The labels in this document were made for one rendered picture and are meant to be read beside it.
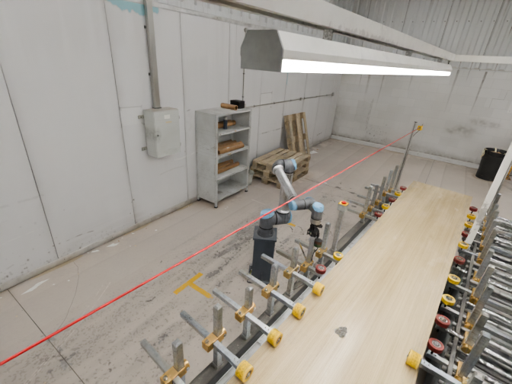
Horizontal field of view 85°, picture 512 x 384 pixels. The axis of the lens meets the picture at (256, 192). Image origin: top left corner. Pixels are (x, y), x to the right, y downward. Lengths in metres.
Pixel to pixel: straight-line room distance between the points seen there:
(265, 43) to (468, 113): 8.98
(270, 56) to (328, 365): 1.52
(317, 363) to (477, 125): 8.50
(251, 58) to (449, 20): 8.98
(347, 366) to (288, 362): 0.31
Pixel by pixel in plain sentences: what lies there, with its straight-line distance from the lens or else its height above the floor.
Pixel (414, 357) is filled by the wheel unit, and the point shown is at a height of 0.98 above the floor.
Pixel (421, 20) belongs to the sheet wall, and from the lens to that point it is 9.67.
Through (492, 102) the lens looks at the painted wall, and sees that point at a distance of 9.52.
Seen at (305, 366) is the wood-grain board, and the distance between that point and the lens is 1.73.
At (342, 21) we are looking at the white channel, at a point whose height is 2.43.
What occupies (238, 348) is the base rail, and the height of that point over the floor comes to 0.70.
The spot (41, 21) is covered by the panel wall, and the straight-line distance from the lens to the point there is 3.51.
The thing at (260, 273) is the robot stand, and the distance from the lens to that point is 3.32.
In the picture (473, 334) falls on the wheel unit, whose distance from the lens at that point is 2.23.
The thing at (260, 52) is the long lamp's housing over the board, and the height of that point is 2.34.
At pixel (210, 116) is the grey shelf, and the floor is 1.50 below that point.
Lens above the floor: 2.32
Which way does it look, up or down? 25 degrees down
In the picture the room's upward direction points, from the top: 4 degrees clockwise
